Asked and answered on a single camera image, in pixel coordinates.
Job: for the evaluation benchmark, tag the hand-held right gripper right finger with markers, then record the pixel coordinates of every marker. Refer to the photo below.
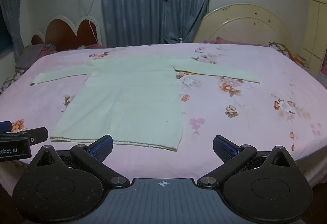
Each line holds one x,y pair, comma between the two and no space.
224,149

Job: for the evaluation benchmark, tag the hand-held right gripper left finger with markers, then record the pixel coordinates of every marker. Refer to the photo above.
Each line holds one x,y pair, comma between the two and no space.
101,149

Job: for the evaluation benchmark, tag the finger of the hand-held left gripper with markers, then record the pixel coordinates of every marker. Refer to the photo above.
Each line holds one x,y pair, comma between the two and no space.
35,135
5,127

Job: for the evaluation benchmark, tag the white knitted sweater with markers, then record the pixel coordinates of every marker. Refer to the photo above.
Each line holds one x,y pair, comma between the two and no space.
132,96

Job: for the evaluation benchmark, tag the pink floral bed sheet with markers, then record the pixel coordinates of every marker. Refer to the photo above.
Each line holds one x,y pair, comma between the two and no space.
242,116

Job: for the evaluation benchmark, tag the grey purple blanket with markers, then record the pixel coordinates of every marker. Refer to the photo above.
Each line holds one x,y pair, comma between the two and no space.
33,54

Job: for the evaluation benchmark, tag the red heart-shaped headboard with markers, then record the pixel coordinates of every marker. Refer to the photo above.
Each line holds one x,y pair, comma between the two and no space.
67,32

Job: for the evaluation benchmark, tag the pink pillow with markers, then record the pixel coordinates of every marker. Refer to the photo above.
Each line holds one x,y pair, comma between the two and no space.
230,40

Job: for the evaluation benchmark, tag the blue grey side curtain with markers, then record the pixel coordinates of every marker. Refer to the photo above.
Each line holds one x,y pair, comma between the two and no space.
11,14

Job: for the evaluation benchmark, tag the floral patterned cushion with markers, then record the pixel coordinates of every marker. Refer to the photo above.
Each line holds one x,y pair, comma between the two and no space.
288,54

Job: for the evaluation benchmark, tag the cream round headboard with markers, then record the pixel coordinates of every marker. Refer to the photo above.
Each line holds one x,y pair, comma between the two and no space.
245,27

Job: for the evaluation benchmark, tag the purple printed cloth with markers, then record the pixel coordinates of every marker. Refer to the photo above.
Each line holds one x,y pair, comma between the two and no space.
324,64

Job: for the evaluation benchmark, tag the cream wardrobe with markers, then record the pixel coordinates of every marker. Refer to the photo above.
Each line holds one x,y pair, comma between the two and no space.
316,22

